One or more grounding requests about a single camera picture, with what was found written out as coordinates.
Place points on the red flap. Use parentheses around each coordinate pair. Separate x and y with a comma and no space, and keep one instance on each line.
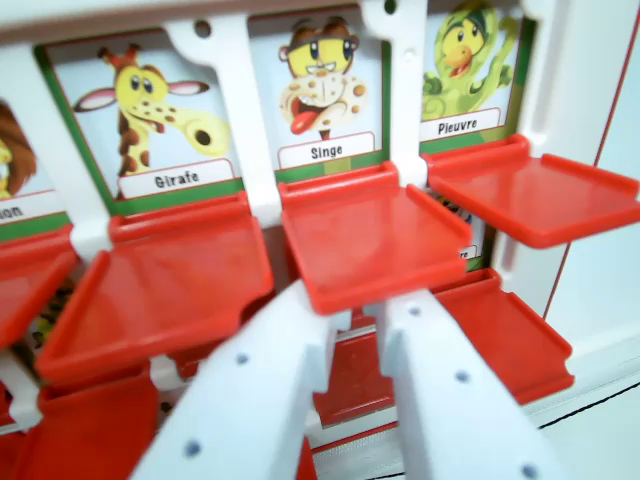
(160,295)
(25,285)
(370,240)
(357,375)
(500,335)
(540,200)

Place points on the red flap beside board rim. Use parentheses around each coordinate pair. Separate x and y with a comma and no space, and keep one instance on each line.
(500,335)

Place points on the red flap under Girafe card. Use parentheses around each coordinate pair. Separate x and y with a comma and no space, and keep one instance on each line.
(160,295)

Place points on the red flap under Singe card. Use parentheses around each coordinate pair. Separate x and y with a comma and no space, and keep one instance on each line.
(370,240)

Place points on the red flap under Pieuvre card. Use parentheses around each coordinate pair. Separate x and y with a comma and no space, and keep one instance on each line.
(540,200)

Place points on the red flap under lion card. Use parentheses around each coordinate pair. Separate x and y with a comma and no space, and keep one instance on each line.
(25,285)

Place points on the white raised base plank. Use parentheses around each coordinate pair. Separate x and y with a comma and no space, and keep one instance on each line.
(600,370)

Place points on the red and white game board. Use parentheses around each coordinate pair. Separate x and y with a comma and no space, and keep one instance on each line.
(235,100)

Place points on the Girafe picture card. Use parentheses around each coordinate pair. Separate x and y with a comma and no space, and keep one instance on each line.
(150,115)

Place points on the Singe picture card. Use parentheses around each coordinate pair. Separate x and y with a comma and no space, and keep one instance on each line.
(325,95)

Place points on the lion picture card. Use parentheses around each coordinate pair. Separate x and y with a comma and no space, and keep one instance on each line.
(20,175)

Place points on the Pieuvre picture card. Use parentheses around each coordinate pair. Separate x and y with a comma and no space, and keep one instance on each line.
(465,75)

